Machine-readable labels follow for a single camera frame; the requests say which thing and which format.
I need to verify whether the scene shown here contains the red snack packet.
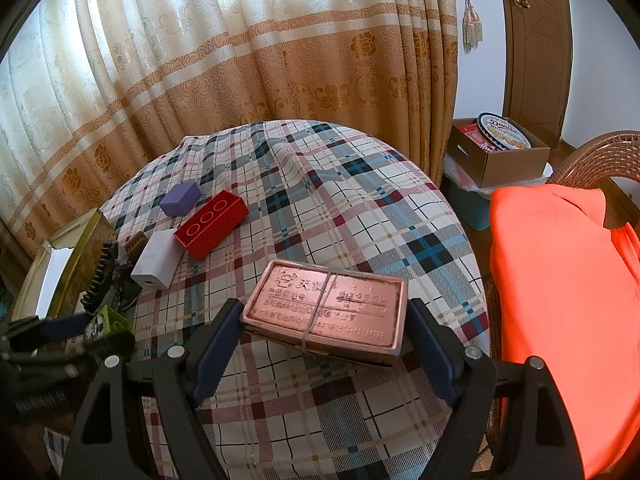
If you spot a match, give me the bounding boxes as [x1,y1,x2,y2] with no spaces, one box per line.
[460,122,493,151]

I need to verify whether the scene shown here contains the wicker chair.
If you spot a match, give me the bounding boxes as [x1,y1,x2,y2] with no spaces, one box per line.
[482,131,640,480]

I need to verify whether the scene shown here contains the copper metal tin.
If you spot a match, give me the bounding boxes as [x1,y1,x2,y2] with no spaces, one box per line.
[239,259,409,367]

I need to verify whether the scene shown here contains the curtain tassel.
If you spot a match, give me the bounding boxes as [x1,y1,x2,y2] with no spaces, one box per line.
[457,0,484,54]

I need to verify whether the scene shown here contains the blue plastic bin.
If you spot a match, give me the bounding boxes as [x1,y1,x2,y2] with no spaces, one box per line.
[442,175,493,232]

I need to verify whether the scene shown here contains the round blue cookie tin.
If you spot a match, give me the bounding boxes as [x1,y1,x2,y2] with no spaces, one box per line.
[475,112,532,151]

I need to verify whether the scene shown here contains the cardboard box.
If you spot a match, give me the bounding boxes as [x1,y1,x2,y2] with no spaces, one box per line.
[446,117,552,188]

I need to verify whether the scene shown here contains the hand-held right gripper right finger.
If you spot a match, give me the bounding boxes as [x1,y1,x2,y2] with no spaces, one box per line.
[405,297,586,480]

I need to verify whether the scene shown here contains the plaid tablecloth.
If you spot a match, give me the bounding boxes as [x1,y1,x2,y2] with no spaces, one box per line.
[42,120,491,480]

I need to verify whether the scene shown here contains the red building block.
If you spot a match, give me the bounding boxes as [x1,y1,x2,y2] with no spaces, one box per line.
[173,191,250,261]

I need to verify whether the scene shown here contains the wooden door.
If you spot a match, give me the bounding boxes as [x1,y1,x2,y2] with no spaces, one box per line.
[495,0,573,143]

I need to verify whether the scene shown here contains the gold tin box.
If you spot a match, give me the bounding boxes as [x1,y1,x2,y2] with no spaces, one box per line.
[10,207,119,321]

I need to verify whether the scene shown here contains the small brown wooden block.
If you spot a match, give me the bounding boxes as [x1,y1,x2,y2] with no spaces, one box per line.
[123,234,149,266]

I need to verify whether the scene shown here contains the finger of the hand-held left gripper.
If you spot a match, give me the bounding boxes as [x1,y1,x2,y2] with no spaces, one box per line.
[10,311,93,353]
[0,347,81,381]

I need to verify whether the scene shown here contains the purple block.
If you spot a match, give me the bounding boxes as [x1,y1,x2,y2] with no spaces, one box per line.
[159,182,202,217]

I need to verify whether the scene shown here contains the beige floral curtain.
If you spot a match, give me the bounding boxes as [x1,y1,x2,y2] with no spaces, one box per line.
[0,0,459,261]

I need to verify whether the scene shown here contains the white plastic bag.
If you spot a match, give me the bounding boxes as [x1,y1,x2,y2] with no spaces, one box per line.
[442,155,553,194]

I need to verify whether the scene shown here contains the orange cloth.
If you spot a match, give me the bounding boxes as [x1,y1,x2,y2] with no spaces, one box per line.
[487,183,640,480]

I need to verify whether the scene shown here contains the white charger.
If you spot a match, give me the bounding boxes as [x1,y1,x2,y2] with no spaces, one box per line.
[131,230,185,291]

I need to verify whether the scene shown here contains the green panda block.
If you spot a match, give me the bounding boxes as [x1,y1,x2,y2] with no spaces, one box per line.
[82,304,136,347]

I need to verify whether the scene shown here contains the black hair brush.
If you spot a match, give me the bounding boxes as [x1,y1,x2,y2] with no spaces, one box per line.
[80,241,126,313]

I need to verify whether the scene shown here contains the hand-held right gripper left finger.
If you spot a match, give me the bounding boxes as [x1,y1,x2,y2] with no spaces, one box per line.
[60,297,246,480]

